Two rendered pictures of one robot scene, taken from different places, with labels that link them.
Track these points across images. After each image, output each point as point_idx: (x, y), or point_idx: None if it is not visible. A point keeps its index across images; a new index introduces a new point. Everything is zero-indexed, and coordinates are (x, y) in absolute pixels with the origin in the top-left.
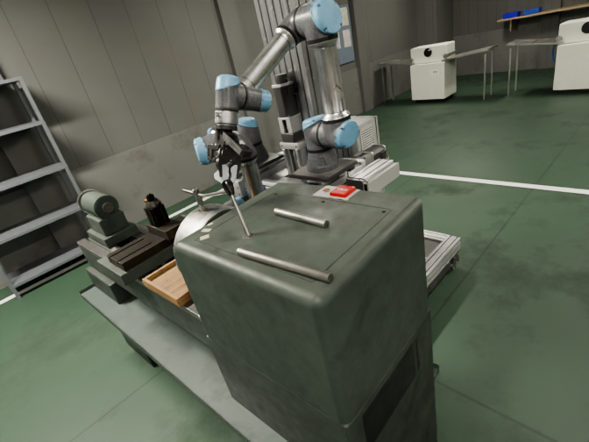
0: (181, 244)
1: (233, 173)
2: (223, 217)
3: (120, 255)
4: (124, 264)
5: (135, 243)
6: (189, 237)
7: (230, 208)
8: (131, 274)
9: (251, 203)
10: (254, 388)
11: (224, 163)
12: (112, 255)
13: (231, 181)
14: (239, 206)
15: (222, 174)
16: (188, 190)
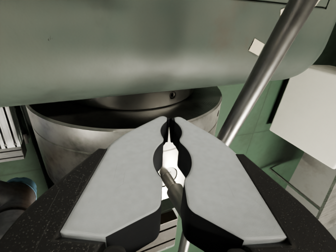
0: (330, 34)
1: (131, 167)
2: (215, 41)
3: (168, 234)
4: (175, 217)
5: (145, 250)
6: (310, 42)
7: (112, 130)
8: (167, 205)
9: (91, 4)
10: None
11: (255, 251)
12: (171, 240)
13: (151, 132)
14: (135, 52)
15: (243, 161)
16: (188, 249)
